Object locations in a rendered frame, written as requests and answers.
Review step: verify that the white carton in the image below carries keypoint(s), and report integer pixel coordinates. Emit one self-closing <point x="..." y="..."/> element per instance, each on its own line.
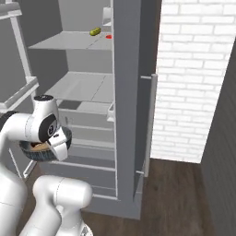
<point x="107" y="17"/>

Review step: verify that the grey fridge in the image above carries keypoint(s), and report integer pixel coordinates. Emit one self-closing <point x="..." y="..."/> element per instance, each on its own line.
<point x="89" y="181"/>

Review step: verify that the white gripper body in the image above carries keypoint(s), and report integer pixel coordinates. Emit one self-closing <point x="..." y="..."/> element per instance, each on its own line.
<point x="60" y="150"/>

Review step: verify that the dark grey bowl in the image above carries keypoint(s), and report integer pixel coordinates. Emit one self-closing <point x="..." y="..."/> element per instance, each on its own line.
<point x="37" y="155"/>

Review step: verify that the yellow-green pickle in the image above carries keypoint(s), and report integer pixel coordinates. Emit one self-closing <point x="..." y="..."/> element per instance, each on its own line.
<point x="95" y="31"/>

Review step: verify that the pale grey fridge drawer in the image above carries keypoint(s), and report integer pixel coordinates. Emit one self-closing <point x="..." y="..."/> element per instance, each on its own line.
<point x="92" y="144"/>
<point x="89" y="115"/>

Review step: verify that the brown food pieces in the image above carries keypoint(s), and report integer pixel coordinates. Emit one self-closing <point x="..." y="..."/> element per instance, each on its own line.
<point x="38" y="147"/>

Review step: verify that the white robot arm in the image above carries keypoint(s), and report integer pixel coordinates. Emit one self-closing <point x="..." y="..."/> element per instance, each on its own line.
<point x="18" y="190"/>

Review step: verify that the grey fridge door with racks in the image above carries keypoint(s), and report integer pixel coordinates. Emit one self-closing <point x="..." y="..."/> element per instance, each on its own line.
<point x="12" y="61"/>

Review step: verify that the grey fridge shelf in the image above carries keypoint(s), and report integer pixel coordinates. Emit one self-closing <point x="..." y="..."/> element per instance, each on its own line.
<point x="80" y="87"/>
<point x="70" y="41"/>

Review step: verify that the small red food item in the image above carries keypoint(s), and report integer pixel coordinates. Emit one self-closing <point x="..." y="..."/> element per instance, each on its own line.
<point x="108" y="36"/>

